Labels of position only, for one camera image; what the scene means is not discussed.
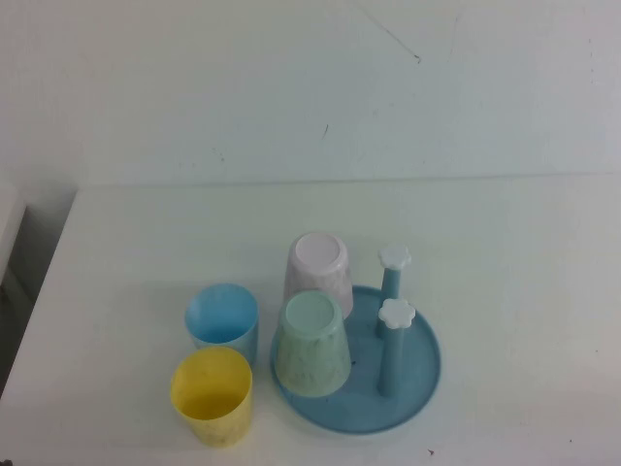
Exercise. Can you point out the green plastic cup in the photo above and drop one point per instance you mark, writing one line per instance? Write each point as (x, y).
(310, 349)

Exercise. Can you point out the pink plastic cup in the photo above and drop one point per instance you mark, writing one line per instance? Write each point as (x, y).
(315, 257)

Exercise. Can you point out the blue plastic cup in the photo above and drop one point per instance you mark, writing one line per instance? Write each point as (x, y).
(218, 310)

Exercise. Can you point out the blue cup stand with pegs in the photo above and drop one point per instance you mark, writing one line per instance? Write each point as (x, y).
(412, 378)

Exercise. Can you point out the yellow plastic cup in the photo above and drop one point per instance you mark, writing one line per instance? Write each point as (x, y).
(208, 388)

